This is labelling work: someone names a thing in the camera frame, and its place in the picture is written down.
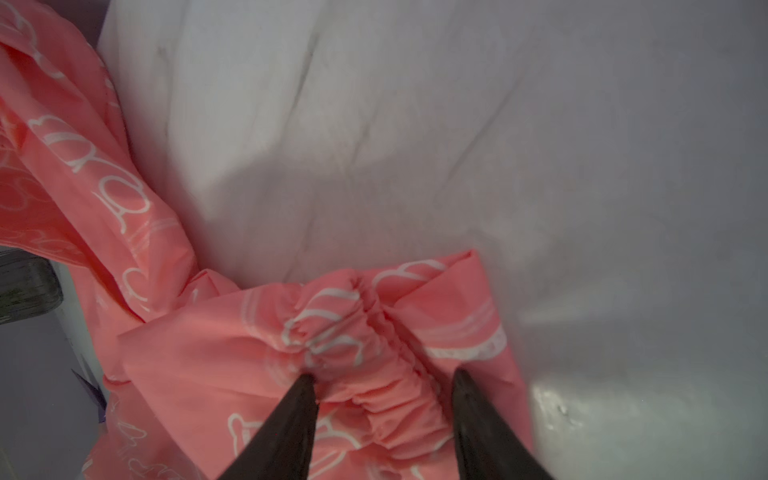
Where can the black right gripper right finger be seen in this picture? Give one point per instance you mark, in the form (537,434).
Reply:
(486,447)

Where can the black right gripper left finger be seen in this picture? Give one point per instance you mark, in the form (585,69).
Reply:
(282,448)

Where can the pink bear print jacket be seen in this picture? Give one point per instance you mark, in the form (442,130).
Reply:
(194,364)

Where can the purple ribbed glass vase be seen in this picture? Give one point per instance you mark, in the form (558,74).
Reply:
(29,286)

